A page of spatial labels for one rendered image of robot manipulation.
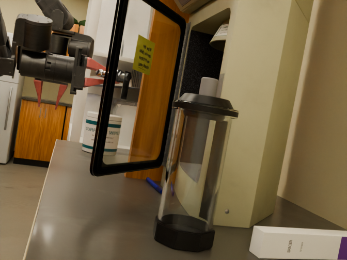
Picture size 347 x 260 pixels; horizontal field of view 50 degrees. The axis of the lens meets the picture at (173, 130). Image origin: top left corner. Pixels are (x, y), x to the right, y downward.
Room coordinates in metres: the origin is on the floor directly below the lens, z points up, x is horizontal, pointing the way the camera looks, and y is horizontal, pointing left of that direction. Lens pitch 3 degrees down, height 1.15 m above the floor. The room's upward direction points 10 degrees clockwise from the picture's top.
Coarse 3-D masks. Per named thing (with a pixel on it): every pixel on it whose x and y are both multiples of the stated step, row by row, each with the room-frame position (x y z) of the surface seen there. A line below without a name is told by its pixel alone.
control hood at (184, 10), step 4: (176, 0) 0.99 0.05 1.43; (192, 0) 0.91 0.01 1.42; (196, 0) 0.89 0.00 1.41; (200, 0) 0.88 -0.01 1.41; (204, 0) 0.88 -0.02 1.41; (208, 0) 0.87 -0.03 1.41; (180, 4) 0.99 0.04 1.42; (188, 4) 0.94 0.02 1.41; (192, 4) 0.93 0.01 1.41; (196, 4) 0.92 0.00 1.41; (200, 4) 0.91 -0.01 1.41; (180, 8) 1.00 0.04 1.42; (184, 8) 0.98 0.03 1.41; (188, 8) 0.97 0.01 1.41; (192, 8) 0.96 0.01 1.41; (196, 8) 0.95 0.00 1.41; (184, 12) 1.01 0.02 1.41; (188, 12) 1.01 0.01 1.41
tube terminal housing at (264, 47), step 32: (224, 0) 0.79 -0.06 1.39; (256, 0) 0.73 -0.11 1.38; (288, 0) 0.75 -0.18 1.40; (256, 32) 0.73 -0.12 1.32; (288, 32) 0.76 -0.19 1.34; (224, 64) 0.73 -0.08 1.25; (256, 64) 0.73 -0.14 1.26; (288, 64) 0.81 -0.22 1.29; (224, 96) 0.72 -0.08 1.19; (256, 96) 0.74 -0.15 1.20; (288, 96) 0.86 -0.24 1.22; (256, 128) 0.74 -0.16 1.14; (288, 128) 0.91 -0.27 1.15; (256, 160) 0.74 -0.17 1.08; (224, 192) 0.73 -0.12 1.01; (256, 192) 0.75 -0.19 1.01; (224, 224) 0.73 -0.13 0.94
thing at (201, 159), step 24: (192, 120) 0.57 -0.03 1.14; (216, 120) 0.57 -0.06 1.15; (192, 144) 0.57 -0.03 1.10; (216, 144) 0.57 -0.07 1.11; (168, 168) 0.59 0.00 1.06; (192, 168) 0.57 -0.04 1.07; (216, 168) 0.58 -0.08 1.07; (168, 192) 0.58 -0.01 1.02; (192, 192) 0.56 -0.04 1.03; (216, 192) 0.59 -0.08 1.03; (168, 216) 0.58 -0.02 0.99; (192, 216) 0.57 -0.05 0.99
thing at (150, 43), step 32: (128, 32) 0.77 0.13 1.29; (160, 32) 0.89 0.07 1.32; (128, 64) 0.79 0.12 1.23; (160, 64) 0.92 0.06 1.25; (128, 96) 0.81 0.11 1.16; (160, 96) 0.94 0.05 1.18; (96, 128) 0.74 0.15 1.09; (128, 128) 0.83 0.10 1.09; (160, 128) 0.97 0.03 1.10; (128, 160) 0.85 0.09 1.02
